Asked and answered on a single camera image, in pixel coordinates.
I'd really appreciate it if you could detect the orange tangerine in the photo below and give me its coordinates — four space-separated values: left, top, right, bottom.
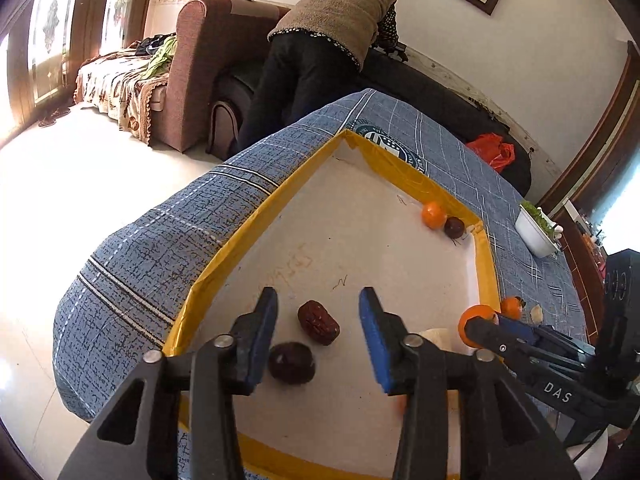
456 303 499 349

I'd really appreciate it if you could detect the tangerine with leaf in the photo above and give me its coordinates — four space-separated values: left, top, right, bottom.
500 296 526 321

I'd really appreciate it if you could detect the ridged sugarcane piece on cloth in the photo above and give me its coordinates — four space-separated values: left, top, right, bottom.
529 304 544 325

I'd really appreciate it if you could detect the person in brown vest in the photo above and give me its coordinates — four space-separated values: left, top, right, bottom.
229 0 399 156

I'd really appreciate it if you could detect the red jujube date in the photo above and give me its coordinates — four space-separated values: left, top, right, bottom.
297 300 341 346

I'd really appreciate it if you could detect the blue plaid tablecloth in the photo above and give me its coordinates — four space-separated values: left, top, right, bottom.
53 89 586 420

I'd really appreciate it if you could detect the dark plum in tray corner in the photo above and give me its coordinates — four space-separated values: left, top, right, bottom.
444 217 466 240

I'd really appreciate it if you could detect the brown armchair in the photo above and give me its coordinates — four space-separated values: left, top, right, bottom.
152 0 288 152

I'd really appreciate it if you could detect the black sofa by wall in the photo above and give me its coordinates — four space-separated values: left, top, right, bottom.
206 50 532 195

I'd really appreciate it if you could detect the yellow taped white tray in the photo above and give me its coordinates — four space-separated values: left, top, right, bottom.
164 131 499 479

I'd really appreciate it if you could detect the dark round plum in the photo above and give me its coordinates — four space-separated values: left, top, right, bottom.
268 341 316 386

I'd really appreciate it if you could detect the red plastic bag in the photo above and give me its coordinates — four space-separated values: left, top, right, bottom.
465 132 516 174

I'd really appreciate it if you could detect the white bowl of greens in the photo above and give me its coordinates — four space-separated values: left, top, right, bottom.
514 200 564 258

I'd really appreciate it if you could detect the small tangerine in tray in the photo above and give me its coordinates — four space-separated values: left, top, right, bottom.
421 202 448 230

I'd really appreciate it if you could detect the patterned covered sofa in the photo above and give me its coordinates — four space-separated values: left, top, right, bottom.
74 34 178 144

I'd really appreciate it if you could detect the peeled white sugarcane piece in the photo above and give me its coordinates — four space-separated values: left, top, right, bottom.
419 328 459 353

